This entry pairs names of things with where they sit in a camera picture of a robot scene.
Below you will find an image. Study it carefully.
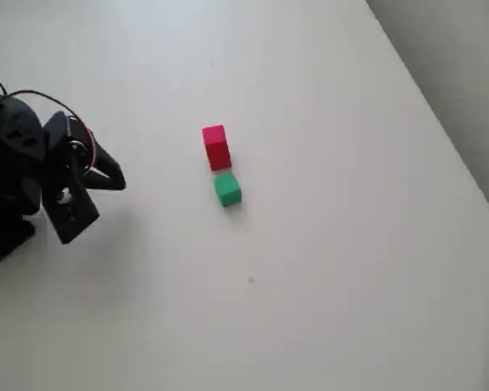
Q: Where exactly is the thin red cable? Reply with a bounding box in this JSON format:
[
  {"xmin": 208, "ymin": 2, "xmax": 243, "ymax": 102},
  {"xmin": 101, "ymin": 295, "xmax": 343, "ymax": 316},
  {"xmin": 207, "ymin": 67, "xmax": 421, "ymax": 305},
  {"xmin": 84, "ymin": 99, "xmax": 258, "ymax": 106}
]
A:
[{"xmin": 70, "ymin": 115, "xmax": 98, "ymax": 170}]

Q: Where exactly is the thin black cable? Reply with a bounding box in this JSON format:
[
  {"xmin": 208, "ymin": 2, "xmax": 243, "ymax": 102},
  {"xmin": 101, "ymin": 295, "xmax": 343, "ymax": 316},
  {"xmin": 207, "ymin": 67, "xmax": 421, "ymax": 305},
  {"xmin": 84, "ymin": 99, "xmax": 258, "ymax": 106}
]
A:
[{"xmin": 0, "ymin": 74, "xmax": 83, "ymax": 122}]

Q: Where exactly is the green block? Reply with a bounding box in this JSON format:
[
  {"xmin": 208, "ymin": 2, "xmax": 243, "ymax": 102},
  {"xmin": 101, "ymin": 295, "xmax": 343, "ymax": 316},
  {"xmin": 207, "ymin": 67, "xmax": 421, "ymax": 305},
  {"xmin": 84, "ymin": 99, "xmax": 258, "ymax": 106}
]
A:
[{"xmin": 212, "ymin": 171, "xmax": 243, "ymax": 208}]

